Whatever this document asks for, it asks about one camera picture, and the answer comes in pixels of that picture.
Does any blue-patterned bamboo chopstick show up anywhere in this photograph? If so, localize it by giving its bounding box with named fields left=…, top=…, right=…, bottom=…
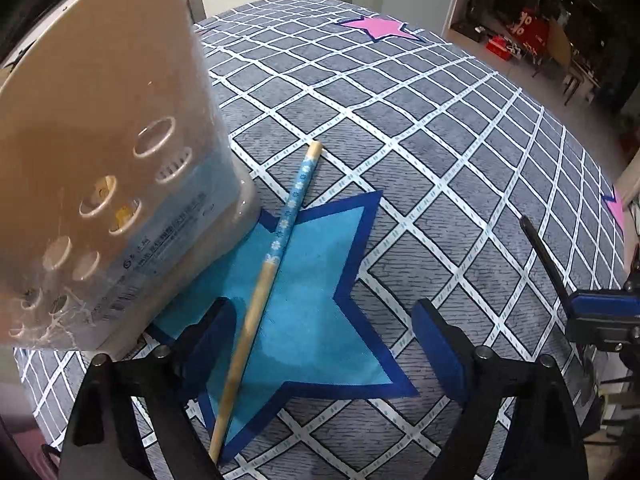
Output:
left=209, top=141, right=322, bottom=463

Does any black handled spoon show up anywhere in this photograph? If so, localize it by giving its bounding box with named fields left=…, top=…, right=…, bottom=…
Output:
left=520, top=216, right=570, bottom=307

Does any beige plastic utensil holder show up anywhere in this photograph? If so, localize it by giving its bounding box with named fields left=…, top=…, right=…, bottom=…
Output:
left=1, top=0, right=259, bottom=356

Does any grey checkered star tablecloth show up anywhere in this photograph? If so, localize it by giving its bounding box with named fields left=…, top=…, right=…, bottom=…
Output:
left=14, top=0, right=627, bottom=479

